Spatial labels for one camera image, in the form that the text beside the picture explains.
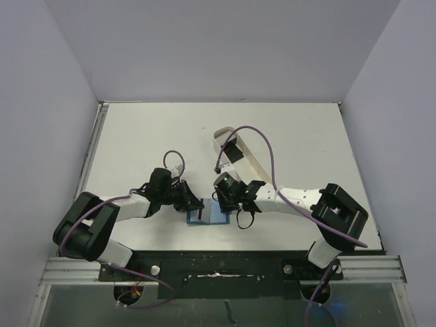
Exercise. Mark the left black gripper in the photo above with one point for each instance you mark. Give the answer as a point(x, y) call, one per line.
point(188, 200)

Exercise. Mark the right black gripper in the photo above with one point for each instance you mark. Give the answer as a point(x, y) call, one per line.
point(226, 204)

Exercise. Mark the blue leather card holder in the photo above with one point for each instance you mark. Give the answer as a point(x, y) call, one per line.
point(217, 216)

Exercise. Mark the grey magnetic stripe card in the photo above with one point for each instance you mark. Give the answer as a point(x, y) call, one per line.
point(204, 215)

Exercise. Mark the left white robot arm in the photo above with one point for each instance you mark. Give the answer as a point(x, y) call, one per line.
point(85, 230)

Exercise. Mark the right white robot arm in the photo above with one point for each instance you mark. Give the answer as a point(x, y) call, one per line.
point(339, 218)

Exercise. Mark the black card in tray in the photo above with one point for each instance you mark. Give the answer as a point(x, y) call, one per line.
point(232, 152)

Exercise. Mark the white oblong tray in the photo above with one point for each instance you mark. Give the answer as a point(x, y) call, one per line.
point(248, 168)

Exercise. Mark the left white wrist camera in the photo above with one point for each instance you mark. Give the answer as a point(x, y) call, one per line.
point(177, 171)

